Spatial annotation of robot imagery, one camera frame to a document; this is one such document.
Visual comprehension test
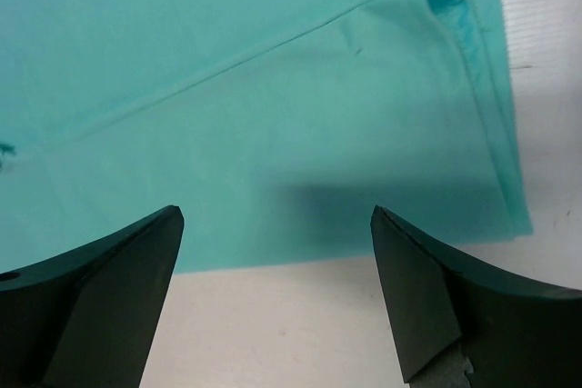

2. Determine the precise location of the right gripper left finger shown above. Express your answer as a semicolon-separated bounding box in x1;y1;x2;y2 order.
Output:
1;205;184;388

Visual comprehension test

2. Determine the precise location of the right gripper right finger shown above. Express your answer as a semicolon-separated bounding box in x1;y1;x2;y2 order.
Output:
370;206;581;387

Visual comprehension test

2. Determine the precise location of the teal green t shirt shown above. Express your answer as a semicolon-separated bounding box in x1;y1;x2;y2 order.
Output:
1;0;532;271

